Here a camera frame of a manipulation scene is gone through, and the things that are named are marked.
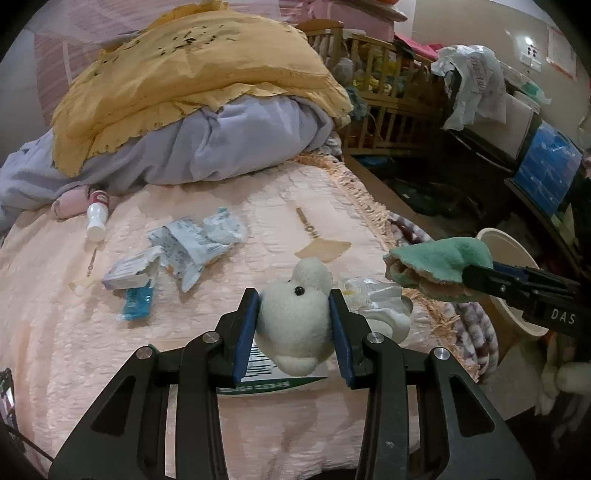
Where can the pink quilted bedspread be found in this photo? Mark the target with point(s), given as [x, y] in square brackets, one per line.
[138, 369]

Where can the wooden crib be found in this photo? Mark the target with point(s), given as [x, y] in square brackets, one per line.
[392, 115]

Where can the white green carton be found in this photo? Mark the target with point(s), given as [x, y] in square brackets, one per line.
[268, 376]

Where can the crumpled white teal wrapper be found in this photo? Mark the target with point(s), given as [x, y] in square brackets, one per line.
[224, 226]

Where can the white plush toy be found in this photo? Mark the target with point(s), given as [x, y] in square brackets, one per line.
[295, 323]

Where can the red bordered wall notice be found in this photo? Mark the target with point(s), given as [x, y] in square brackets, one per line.
[561, 48]

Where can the silver foil snack bag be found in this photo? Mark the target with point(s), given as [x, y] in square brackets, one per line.
[184, 251]

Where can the green fleece cloth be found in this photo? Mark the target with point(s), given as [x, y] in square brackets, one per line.
[443, 258]

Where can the crumpled white plastic wrapper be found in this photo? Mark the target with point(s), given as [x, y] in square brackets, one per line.
[383, 309]

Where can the wooden bed frame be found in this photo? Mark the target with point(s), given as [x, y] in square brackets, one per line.
[383, 184]

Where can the blue drawer box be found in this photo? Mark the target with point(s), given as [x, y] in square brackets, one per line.
[549, 166]

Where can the pale blue medicine box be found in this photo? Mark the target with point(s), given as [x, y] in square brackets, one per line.
[127, 274]

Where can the white storage box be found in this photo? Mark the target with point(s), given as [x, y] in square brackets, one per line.
[519, 124]

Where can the white plastic bag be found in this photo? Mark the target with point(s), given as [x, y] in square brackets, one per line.
[480, 78]

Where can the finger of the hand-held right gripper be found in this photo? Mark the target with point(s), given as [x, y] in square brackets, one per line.
[489, 284]
[531, 272]

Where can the yellow blanket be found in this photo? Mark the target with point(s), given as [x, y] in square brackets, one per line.
[184, 78]

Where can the white pill bottle pink label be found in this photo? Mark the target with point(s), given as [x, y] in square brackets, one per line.
[96, 217]

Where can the blue white plastic wrapper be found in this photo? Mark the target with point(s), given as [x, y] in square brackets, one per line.
[138, 302]

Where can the striped knit blanket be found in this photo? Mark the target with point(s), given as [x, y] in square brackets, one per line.
[475, 332]

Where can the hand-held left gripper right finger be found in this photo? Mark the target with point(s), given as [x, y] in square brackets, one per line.
[344, 337]

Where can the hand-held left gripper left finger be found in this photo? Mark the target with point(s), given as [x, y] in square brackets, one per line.
[244, 332]

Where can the cream round bin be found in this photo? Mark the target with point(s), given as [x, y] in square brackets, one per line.
[505, 244]

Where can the grey duvet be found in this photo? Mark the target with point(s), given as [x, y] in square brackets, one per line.
[231, 138]

